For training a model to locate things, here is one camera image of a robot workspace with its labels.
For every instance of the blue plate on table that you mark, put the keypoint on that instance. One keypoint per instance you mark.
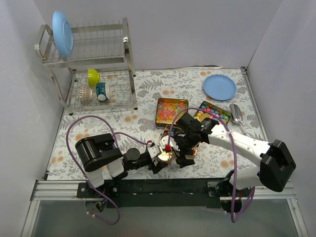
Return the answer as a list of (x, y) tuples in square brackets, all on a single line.
[(219, 87)]

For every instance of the gold round lid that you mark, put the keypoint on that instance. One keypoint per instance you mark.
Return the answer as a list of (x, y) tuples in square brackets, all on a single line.
[(166, 156)]

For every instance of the patterned beige cup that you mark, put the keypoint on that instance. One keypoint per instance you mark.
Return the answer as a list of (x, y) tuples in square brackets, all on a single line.
[(86, 94)]

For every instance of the yellow green bowl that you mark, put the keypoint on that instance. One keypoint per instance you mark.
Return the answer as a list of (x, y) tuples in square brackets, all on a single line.
[(93, 77)]

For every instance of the tin of star candies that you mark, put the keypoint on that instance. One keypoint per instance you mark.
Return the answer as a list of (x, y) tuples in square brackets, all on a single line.
[(212, 111)]

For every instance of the silver metal scoop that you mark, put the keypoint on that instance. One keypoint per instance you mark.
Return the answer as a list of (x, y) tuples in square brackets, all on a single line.
[(237, 116)]

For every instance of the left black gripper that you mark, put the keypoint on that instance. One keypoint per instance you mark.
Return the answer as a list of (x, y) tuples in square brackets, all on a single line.
[(153, 163)]

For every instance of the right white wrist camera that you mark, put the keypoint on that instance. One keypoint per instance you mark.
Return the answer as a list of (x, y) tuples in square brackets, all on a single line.
[(168, 141)]

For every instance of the floral table mat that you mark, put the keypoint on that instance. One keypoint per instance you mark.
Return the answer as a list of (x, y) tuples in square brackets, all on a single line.
[(134, 127)]

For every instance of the teal white cup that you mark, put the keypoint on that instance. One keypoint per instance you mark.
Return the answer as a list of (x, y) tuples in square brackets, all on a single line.
[(103, 92)]

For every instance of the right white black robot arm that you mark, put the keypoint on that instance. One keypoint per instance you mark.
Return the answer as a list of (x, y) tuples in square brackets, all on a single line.
[(273, 162)]

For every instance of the aluminium frame rail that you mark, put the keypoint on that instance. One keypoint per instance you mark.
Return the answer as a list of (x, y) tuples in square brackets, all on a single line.
[(67, 190)]

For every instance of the blue plate in rack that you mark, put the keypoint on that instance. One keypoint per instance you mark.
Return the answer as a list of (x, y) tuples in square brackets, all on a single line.
[(62, 33)]

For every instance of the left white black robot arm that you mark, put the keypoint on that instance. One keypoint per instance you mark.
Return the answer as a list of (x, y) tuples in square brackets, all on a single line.
[(98, 151)]

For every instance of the steel dish rack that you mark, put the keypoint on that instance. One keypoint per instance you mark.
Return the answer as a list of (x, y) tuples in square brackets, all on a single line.
[(105, 48)]

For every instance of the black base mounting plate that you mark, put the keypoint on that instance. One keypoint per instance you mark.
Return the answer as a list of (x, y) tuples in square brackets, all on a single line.
[(203, 192)]

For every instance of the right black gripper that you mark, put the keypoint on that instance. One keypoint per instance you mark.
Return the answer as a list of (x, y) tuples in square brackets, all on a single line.
[(182, 147)]

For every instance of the tin of gummy candies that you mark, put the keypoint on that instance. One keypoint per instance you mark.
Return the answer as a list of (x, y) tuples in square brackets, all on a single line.
[(167, 109)]

